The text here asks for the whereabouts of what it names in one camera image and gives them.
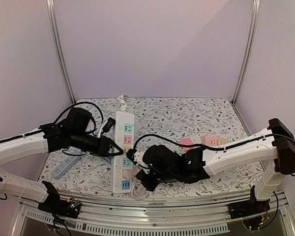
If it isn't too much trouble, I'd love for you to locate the pink round plug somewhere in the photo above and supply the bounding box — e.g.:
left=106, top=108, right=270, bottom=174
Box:
left=122, top=169, right=133, bottom=180

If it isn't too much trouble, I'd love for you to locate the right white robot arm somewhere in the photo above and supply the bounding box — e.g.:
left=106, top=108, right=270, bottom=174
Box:
left=126, top=118, right=295, bottom=214

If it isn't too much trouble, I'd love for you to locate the mint green cube adapter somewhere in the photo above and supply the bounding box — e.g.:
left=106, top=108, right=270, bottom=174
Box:
left=177, top=147, right=185, bottom=155

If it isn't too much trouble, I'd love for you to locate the beige cube socket adapter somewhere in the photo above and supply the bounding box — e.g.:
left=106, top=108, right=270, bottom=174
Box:
left=217, top=139, right=228, bottom=146

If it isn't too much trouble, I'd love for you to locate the white power strip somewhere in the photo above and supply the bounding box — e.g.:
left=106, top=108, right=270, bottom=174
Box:
left=112, top=111, right=135, bottom=194

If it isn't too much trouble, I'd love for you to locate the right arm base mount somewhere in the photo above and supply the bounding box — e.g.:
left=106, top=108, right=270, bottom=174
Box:
left=228, top=186, right=270, bottom=219

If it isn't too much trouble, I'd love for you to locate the grey-blue power strip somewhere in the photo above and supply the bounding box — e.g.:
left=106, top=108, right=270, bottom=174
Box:
left=52, top=156, right=82, bottom=180

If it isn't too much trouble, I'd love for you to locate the white power strip cable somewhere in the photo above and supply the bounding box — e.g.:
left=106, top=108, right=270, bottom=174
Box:
left=116, top=93, right=128, bottom=113

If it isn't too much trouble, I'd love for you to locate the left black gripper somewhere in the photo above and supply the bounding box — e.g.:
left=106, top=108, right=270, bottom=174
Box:
left=70, top=130, right=123, bottom=158

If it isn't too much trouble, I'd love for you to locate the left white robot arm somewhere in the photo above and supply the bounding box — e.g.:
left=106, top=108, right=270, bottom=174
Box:
left=0, top=107, right=123, bottom=213

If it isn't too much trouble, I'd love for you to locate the right aluminium frame post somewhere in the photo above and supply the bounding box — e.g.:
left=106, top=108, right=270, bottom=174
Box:
left=231, top=0, right=261, bottom=106

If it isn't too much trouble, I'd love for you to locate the white square plug adapter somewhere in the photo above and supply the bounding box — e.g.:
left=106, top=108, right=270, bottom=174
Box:
left=191, top=136, right=202, bottom=144

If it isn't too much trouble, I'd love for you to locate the pink plug adapter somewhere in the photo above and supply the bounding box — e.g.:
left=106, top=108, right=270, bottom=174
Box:
left=180, top=138, right=194, bottom=146

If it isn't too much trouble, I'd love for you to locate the pink cube socket adapter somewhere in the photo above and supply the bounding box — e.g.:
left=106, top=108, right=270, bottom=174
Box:
left=201, top=136, right=218, bottom=147

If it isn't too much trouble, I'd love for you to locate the aluminium front rail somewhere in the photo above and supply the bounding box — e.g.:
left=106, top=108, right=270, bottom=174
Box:
left=12, top=191, right=295, bottom=236

